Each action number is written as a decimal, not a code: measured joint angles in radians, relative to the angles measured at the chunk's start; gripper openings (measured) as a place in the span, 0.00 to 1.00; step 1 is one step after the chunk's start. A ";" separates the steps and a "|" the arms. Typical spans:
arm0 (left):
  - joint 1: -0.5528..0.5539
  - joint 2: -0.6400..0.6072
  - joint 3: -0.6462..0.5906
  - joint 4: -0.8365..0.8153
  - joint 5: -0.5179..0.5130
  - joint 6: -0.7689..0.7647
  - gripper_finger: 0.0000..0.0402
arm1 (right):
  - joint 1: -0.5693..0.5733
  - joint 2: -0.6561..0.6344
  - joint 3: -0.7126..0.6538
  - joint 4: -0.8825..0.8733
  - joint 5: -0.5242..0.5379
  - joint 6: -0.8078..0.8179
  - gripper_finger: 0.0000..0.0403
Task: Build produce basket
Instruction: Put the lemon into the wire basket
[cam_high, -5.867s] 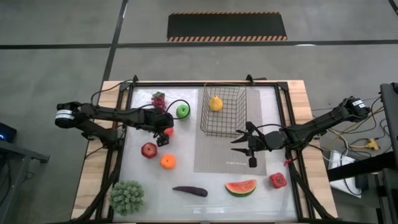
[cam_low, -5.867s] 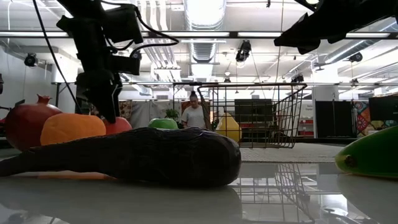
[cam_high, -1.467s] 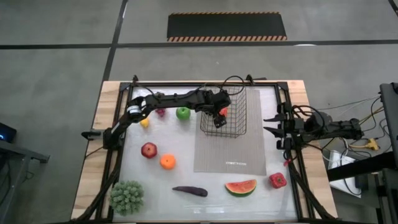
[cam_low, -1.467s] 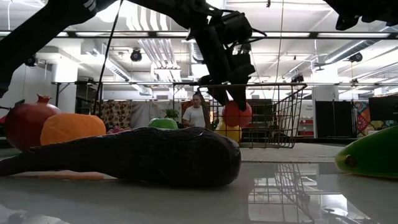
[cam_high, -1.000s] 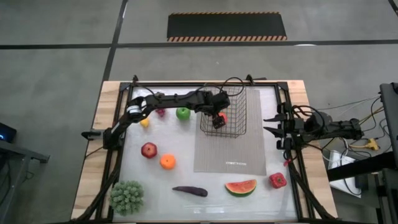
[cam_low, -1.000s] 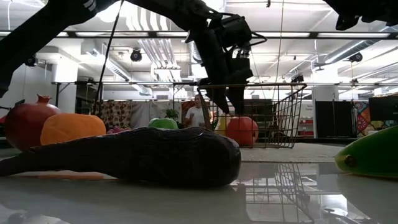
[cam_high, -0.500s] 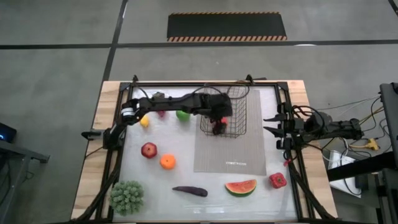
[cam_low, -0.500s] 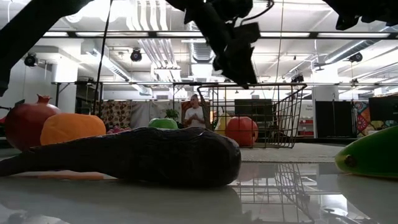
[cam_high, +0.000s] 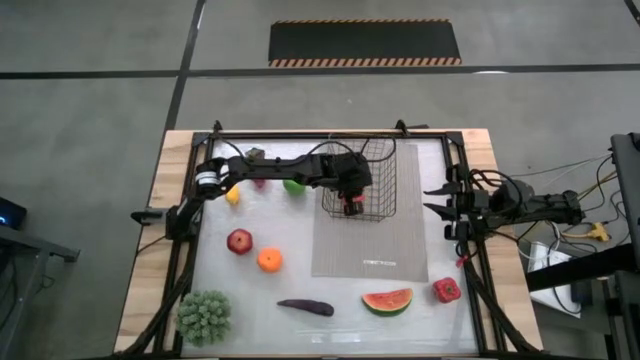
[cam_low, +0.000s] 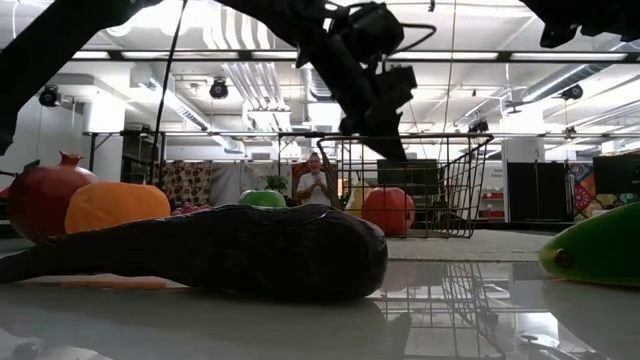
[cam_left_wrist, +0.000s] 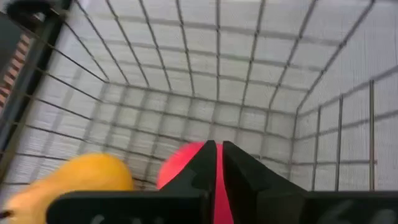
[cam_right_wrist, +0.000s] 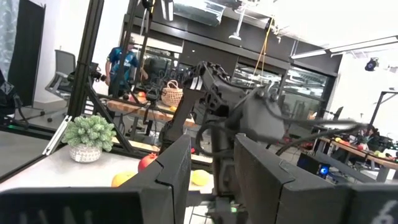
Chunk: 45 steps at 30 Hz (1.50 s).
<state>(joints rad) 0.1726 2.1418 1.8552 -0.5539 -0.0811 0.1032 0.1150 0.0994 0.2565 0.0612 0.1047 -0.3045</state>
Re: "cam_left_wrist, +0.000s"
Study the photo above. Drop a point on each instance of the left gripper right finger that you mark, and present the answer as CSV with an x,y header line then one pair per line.
x,y
295,208

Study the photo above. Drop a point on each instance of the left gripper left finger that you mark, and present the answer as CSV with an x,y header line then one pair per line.
x,y
140,208

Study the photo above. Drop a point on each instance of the bright red apple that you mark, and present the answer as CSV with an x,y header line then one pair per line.
x,y
177,165

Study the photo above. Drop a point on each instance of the yellow pear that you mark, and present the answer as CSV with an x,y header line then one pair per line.
x,y
77,174

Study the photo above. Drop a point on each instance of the black hazard-striped floor mat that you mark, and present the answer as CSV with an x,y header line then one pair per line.
x,y
15,62

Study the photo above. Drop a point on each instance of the black aluminium table frame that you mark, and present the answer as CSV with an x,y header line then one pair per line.
x,y
34,53

